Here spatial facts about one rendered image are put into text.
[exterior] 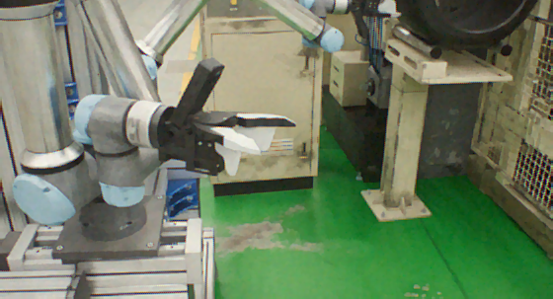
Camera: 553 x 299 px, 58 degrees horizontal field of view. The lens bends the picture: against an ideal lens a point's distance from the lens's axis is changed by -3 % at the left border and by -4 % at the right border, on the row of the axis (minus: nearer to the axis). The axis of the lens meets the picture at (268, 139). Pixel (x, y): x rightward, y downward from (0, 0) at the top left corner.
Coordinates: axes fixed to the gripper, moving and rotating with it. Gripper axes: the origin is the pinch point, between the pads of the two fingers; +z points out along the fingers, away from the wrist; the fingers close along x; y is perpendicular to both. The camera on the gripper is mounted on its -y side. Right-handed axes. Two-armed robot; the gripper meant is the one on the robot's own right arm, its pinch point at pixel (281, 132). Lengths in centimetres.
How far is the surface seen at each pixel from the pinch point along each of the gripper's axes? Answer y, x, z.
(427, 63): 4, -118, 13
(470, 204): 82, -187, 40
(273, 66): 18, -153, -57
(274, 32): 2, -151, -57
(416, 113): 33, -163, 8
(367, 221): 86, -155, -6
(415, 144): 48, -166, 10
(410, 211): 83, -168, 12
